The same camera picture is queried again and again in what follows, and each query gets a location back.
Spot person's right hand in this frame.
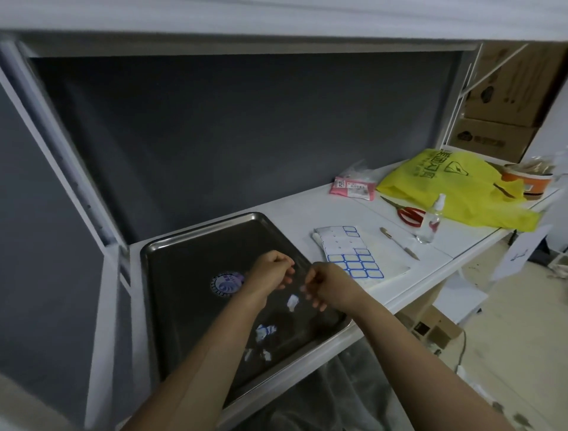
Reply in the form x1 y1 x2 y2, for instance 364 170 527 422
301 262 370 314

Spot person's left hand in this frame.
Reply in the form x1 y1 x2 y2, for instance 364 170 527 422
244 250 297 310

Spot sheet of blue-bordered labels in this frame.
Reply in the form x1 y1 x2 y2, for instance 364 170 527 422
314 225 382 281

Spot person's left forearm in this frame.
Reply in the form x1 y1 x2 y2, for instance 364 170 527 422
122 286 267 431

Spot person's right forearm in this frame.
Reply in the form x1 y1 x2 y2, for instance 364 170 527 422
348 291 515 431

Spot round blue-white sticker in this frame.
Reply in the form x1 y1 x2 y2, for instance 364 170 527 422
209 271 246 297

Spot white paper pad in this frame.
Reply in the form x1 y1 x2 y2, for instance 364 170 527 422
309 225 411 292

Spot white metal shelving rack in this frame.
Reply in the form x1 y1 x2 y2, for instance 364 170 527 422
84 159 561 431

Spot grey pen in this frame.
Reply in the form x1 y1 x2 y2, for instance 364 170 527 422
379 227 421 262

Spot steel tray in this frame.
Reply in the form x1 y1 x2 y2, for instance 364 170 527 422
140 212 352 409

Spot brown cardboard box piece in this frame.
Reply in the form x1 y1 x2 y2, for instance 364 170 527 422
395 284 464 356

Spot pink packet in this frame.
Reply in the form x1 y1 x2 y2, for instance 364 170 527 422
329 160 377 201

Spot red scissors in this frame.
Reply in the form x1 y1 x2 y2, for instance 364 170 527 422
380 195 428 228

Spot clear spray bottle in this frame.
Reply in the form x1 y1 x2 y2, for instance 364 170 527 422
415 193 447 245

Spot yellow-green plastic bag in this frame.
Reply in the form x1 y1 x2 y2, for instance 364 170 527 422
376 149 544 233

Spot white torn paper strip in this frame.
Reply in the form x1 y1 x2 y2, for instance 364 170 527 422
457 366 493 400

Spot white printed paper sheet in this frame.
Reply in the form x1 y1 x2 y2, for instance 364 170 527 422
490 224 553 281

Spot cardboard box with dark print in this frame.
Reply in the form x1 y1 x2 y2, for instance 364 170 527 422
449 117 540 163

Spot orange paper bowl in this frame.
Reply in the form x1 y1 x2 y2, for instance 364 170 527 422
500 162 556 201

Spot tall printed cardboard box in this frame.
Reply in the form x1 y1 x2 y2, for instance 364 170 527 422
461 42 568 130

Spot black cable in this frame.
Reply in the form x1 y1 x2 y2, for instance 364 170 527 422
454 330 467 369

